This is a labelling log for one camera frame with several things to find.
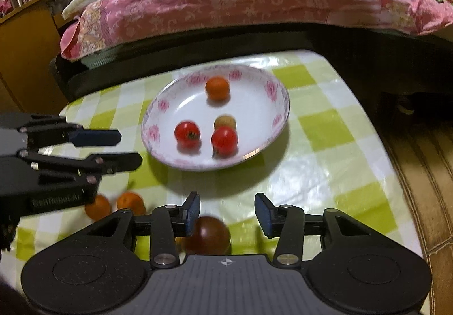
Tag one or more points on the small orange tangerine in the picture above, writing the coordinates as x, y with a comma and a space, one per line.
99, 209
132, 201
217, 89

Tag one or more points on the small tan longan fruit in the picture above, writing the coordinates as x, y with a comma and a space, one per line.
224, 121

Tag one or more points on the pink floral bed sheet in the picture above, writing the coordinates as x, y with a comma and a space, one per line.
107, 23

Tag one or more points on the brown wooden headboard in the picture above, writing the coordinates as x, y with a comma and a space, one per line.
30, 39

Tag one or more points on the white floral ceramic plate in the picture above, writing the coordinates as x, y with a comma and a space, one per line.
258, 101

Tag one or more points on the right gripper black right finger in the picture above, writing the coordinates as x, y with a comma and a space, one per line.
287, 222

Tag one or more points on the dark bed frame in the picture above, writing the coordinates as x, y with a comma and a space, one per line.
376, 63

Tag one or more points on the dark purple plum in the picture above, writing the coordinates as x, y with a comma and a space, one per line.
210, 237

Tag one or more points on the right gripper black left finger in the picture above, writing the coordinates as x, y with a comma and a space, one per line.
169, 222

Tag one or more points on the red cherry tomato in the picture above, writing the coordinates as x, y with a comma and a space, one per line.
187, 134
224, 141

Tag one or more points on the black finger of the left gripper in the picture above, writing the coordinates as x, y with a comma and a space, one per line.
43, 131
34, 164

